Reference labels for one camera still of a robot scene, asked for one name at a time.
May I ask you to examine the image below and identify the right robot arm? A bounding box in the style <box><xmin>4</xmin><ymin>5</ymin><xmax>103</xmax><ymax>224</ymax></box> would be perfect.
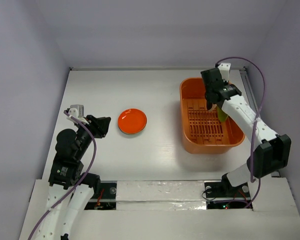
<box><xmin>200</xmin><ymin>63</ymin><xmax>292</xmax><ymax>196</ymax></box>

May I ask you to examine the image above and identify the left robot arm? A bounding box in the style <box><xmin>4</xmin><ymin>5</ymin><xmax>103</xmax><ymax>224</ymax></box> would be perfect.
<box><xmin>28</xmin><ymin>108</ymin><xmax>111</xmax><ymax>240</ymax></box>

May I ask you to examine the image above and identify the orange plate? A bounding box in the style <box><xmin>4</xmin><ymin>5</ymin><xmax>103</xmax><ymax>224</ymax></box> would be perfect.
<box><xmin>117</xmin><ymin>108</ymin><xmax>147</xmax><ymax>134</ymax></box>

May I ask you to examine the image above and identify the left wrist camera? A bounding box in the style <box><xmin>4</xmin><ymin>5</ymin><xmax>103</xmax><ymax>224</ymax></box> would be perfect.
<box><xmin>63</xmin><ymin>104</ymin><xmax>87</xmax><ymax>124</ymax></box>

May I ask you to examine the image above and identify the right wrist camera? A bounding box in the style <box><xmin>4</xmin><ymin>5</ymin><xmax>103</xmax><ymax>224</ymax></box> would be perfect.
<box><xmin>215</xmin><ymin>62</ymin><xmax>231</xmax><ymax>83</ymax></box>

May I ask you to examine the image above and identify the green plate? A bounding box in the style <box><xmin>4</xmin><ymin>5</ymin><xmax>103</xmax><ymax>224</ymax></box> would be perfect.
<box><xmin>216</xmin><ymin>107</ymin><xmax>229</xmax><ymax>123</ymax></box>

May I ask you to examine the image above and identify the cream floral plate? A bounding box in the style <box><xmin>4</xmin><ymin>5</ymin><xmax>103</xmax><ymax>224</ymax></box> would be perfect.
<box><xmin>118</xmin><ymin>129</ymin><xmax>144</xmax><ymax>138</ymax></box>
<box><xmin>206</xmin><ymin>101</ymin><xmax>217</xmax><ymax>112</ymax></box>

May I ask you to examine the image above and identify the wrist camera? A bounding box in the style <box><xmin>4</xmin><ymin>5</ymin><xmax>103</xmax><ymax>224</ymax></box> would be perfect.
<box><xmin>215</xmin><ymin>62</ymin><xmax>231</xmax><ymax>83</ymax></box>
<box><xmin>63</xmin><ymin>104</ymin><xmax>87</xmax><ymax>124</ymax></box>

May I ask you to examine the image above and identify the orange plastic dish rack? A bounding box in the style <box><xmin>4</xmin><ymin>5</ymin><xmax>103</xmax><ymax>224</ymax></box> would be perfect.
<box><xmin>179</xmin><ymin>77</ymin><xmax>245</xmax><ymax>154</ymax></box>

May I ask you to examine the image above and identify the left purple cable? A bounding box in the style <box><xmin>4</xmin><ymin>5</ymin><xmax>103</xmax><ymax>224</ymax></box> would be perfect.
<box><xmin>26</xmin><ymin>111</ymin><xmax>99</xmax><ymax>240</ymax></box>

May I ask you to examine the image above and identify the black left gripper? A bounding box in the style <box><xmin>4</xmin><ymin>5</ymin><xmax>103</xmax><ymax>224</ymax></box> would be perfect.
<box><xmin>75</xmin><ymin>113</ymin><xmax>111</xmax><ymax>158</ymax></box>

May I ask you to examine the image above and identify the white front panel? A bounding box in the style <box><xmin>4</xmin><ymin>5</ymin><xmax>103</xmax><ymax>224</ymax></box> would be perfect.
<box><xmin>20</xmin><ymin>177</ymin><xmax>300</xmax><ymax>240</ymax></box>

